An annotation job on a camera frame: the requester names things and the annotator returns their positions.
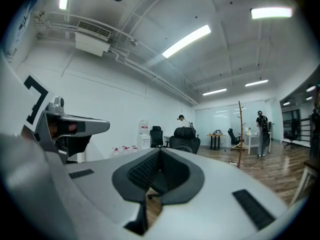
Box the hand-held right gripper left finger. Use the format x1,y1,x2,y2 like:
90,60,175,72
57,148,161,240

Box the black metal railing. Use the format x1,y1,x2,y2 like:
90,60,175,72
282,116,320,148

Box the wooden coat rack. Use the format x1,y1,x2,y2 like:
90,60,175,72
230,100,247,169

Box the wooden table black legs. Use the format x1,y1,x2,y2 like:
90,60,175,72
206,132,226,150

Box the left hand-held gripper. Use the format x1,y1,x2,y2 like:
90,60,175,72
23,71,111,164

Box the dark wood table white legs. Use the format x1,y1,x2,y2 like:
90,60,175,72
289,158,320,206

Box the white ceiling pipes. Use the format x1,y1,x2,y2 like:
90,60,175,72
32,10,201,105

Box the white water dispenser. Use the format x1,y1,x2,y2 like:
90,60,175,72
136,119,151,150

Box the black mesh office chair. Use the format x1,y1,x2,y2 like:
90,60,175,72
169,127,201,155

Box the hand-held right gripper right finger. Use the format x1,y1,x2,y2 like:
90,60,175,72
149,148,302,240

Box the person's left forearm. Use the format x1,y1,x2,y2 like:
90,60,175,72
21,125,37,143

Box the white ceiling air conditioner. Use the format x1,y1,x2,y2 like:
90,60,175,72
74,20,112,58

